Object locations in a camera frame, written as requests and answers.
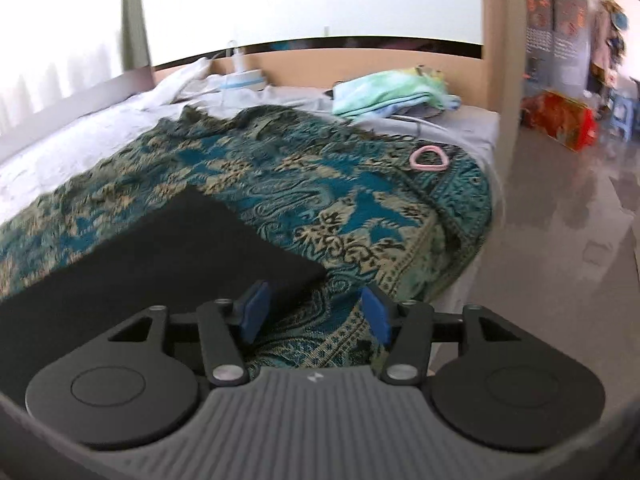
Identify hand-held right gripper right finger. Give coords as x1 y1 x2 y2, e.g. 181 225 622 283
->
361 284 520 386

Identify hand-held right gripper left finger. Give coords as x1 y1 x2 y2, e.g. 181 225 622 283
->
107 280 272 387

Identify black pants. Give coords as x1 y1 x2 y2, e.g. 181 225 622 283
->
0 186 328 395

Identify teal patterned blanket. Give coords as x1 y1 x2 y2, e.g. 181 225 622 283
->
0 104 495 367

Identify green tie-dye cloth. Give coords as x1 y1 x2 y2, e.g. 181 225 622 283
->
332 66 462 120

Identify white tissue box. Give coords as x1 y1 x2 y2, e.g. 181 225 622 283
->
220 69 269 93

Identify white bed sheet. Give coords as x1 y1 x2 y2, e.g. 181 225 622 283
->
0 58 502 196

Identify red patterned bag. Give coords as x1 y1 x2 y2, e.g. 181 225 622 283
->
520 91 598 152

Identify grey curtain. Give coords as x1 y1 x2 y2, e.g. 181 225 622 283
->
120 0 154 95

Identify blue plastic stool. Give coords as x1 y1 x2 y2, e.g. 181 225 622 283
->
603 88 635 142

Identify hanging clothes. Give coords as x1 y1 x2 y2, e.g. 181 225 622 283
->
590 0 628 92

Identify pink heart-shaped ring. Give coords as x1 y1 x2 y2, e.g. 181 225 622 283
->
409 144 449 171

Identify white cable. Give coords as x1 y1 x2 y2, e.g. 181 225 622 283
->
390 114 453 132

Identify dark wall poster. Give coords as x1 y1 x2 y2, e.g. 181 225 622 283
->
523 0 589 92

